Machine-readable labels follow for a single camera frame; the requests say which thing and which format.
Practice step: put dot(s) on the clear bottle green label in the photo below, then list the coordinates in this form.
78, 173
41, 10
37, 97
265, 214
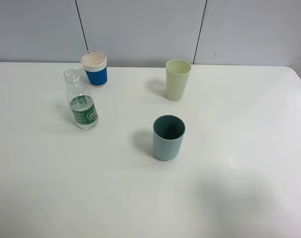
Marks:
80, 100

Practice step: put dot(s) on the teal plastic cup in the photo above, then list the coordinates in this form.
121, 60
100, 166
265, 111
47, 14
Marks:
168, 133

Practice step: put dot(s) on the blue white paper cup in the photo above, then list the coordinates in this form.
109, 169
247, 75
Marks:
95, 66

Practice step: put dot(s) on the pale green plastic cup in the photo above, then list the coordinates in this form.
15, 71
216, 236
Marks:
177, 74

